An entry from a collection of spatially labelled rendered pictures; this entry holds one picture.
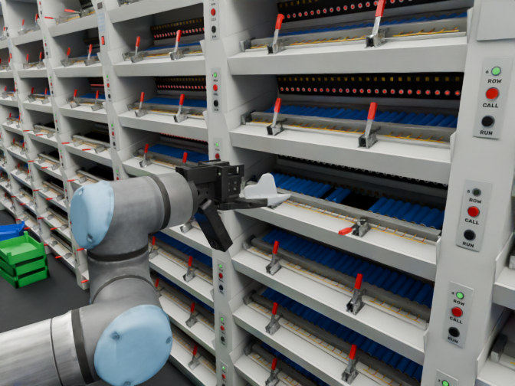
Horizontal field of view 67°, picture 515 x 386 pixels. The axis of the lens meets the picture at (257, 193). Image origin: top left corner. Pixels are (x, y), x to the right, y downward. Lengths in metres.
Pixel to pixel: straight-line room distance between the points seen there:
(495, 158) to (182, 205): 0.51
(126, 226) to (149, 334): 0.17
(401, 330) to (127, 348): 0.62
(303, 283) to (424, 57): 0.62
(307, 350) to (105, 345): 0.76
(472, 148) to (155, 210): 0.52
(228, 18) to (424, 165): 0.64
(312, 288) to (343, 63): 0.56
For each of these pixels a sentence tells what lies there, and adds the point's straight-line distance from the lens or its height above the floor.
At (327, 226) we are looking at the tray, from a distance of 0.94.
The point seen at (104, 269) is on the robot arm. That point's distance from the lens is 0.62.
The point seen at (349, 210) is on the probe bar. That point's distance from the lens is 0.94.
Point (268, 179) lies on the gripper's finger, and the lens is 0.72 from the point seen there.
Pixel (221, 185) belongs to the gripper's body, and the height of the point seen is 1.04.
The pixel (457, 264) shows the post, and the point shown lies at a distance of 0.80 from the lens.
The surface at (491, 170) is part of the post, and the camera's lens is 0.74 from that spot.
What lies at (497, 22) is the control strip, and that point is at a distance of 0.74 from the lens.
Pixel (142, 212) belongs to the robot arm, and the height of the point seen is 1.04.
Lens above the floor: 1.22
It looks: 16 degrees down
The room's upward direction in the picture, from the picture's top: straight up
